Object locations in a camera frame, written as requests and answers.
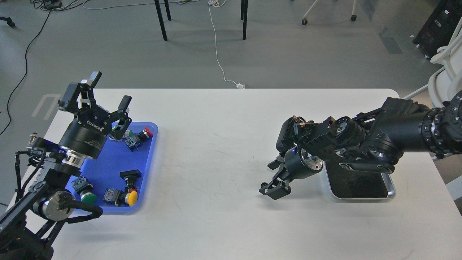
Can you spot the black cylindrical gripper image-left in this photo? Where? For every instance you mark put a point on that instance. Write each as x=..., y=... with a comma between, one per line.
x=88, y=132

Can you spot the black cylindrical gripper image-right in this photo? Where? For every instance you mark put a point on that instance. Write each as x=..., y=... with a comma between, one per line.
x=300, y=164

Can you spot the small black gear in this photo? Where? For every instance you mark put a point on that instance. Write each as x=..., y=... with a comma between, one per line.
x=263, y=186

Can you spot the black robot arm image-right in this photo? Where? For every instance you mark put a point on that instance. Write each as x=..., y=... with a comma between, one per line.
x=365, y=148

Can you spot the silver metal tray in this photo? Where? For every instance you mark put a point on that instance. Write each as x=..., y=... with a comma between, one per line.
x=349, y=185

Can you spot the blue plastic tray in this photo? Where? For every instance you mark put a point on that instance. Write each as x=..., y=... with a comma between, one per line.
x=115, y=157

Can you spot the white chair base with casters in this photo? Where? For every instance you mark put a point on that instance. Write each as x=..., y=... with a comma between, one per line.
x=320, y=11

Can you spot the white office chair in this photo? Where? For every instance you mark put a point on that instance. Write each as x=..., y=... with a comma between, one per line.
x=442, y=86

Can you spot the black equipment case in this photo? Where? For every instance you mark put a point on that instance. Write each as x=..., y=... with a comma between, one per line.
x=439, y=27

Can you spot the green white switch block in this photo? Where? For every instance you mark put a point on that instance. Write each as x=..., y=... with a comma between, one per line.
x=116, y=130

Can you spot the black wrist camera image-right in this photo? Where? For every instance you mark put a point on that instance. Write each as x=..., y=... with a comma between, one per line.
x=284, y=141

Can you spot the red push button switch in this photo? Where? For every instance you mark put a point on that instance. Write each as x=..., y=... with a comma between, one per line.
x=136, y=140

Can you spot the black wrist camera image-left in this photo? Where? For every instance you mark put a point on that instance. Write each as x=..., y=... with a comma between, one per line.
x=38, y=146

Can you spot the green push button switch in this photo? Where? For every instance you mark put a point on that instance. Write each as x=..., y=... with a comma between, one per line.
x=84, y=188

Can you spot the yellow push button switch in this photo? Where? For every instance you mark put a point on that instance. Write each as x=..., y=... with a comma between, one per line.
x=131, y=197

